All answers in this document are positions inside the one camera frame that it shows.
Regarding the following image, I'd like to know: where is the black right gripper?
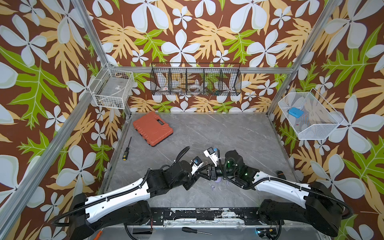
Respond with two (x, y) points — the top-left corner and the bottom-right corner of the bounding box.
(196, 164), (239, 182)

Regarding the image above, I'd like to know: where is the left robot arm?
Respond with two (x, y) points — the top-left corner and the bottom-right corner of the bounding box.
(51, 147), (203, 240)

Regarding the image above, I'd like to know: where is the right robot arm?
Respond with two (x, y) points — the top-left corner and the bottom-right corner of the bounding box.
(192, 148), (354, 237)

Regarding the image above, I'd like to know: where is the red plastic tool case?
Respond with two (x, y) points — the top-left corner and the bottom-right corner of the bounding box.
(133, 112), (174, 147)

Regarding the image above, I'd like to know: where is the blue case in basket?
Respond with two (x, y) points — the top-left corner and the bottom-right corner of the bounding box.
(288, 108), (304, 119)

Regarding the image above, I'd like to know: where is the black screwdriver front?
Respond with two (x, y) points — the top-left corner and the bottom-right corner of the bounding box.
(182, 227), (212, 236)

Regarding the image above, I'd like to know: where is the yellow black screwdriver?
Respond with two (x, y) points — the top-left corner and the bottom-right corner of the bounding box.
(123, 137), (132, 161)

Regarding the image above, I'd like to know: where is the white mesh basket right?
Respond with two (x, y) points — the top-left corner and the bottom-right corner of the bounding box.
(278, 89), (345, 141)

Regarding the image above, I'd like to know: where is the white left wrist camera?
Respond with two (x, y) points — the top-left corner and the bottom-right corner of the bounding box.
(191, 156), (203, 175)

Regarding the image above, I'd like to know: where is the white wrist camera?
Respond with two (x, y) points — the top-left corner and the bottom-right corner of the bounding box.
(204, 147), (219, 167)
(191, 156), (203, 175)

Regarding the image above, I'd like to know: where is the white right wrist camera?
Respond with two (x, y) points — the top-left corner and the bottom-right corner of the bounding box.
(204, 147), (219, 167)

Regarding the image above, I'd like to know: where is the black wire basket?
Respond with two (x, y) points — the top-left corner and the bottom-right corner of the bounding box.
(150, 62), (242, 96)

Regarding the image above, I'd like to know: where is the orange handled screwdriver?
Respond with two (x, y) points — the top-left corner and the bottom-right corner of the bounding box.
(93, 231), (103, 240)

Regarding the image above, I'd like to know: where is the white wire basket left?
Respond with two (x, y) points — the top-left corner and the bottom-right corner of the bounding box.
(89, 68), (135, 110)

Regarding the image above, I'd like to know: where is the aluminium frame post left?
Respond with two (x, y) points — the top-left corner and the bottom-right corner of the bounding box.
(72, 1), (132, 118)

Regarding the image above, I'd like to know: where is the aluminium frame post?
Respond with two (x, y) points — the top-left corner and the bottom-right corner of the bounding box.
(72, 1), (132, 118)
(267, 0), (343, 117)

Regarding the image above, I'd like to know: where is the aluminium frame post right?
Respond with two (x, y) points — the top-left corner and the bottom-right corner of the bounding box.
(267, 0), (343, 117)

